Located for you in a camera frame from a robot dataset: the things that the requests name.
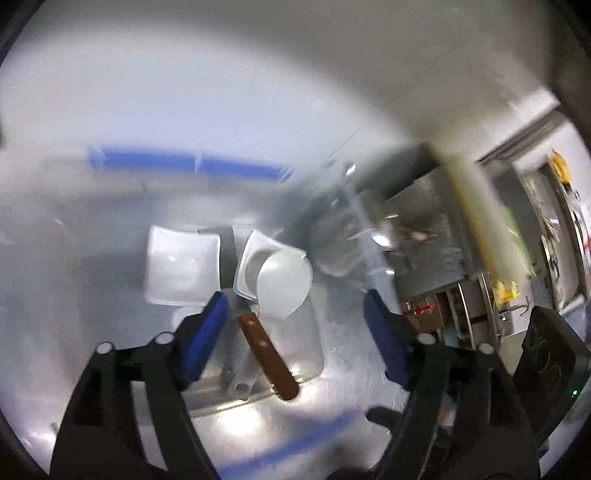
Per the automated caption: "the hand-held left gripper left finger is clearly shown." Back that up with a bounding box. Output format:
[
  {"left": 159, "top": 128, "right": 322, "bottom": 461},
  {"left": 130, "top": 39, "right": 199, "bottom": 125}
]
[{"left": 48, "top": 291, "right": 229, "bottom": 480}]

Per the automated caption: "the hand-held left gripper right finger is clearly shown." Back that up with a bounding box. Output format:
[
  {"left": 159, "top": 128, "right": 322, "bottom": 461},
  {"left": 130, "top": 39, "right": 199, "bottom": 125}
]
[{"left": 362, "top": 290, "right": 541, "bottom": 480}]

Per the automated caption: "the wooden handled kitchen knife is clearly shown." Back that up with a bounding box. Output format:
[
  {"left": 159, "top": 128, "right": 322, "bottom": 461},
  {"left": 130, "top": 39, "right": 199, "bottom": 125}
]
[{"left": 221, "top": 228, "right": 300, "bottom": 401}]

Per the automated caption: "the white square dish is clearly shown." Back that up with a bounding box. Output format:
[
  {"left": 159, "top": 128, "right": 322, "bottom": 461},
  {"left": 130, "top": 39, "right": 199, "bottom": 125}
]
[
  {"left": 144, "top": 225, "right": 221, "bottom": 306},
  {"left": 232, "top": 229, "right": 308, "bottom": 303}
]

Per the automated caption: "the white rice spoon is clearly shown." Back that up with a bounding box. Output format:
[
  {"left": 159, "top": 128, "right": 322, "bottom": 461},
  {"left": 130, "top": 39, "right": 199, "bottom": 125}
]
[{"left": 228, "top": 253, "right": 314, "bottom": 401}]

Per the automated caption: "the clear plastic storage box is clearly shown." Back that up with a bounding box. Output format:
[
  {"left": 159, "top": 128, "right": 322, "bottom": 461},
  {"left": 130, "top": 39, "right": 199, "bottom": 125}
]
[{"left": 0, "top": 143, "right": 398, "bottom": 480}]

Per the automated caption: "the stainless steel appliance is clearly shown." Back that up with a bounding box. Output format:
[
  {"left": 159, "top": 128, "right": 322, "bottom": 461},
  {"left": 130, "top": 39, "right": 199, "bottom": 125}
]
[{"left": 383, "top": 166, "right": 504, "bottom": 361}]

